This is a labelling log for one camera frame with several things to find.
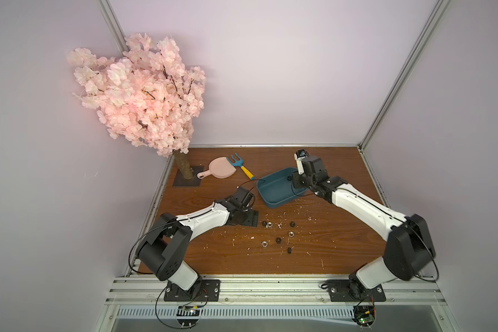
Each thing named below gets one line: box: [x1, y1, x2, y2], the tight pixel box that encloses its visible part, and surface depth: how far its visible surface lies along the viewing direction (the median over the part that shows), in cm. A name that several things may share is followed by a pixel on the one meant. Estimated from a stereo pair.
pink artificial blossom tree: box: [67, 33, 207, 180], surface depth 67 cm
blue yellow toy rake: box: [226, 152, 256, 181], surface depth 115 cm
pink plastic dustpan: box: [196, 156, 237, 179], surface depth 113 cm
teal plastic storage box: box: [255, 167, 308, 209], surface depth 103 cm
